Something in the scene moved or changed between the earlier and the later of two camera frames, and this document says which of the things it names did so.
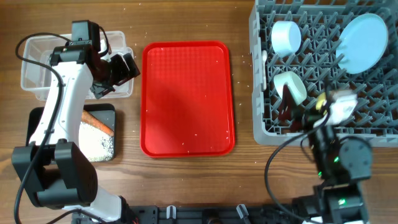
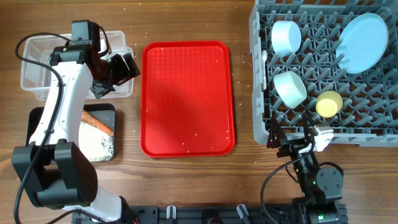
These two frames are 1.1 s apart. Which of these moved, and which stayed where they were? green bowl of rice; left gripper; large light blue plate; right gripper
Moved: right gripper
Stayed: green bowl of rice; left gripper; large light blue plate
